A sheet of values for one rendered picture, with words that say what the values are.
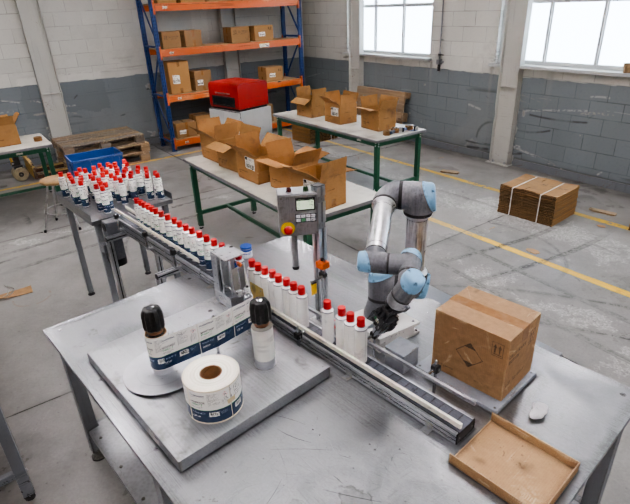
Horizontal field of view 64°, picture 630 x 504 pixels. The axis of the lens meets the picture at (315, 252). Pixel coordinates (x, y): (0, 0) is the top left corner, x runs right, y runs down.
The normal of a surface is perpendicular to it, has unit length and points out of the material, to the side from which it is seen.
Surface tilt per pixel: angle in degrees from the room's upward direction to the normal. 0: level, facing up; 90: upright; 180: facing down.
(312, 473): 0
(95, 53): 90
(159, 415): 0
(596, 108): 90
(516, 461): 0
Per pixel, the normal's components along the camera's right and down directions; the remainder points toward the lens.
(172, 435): -0.04, -0.90
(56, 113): 0.59, 0.34
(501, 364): -0.71, 0.33
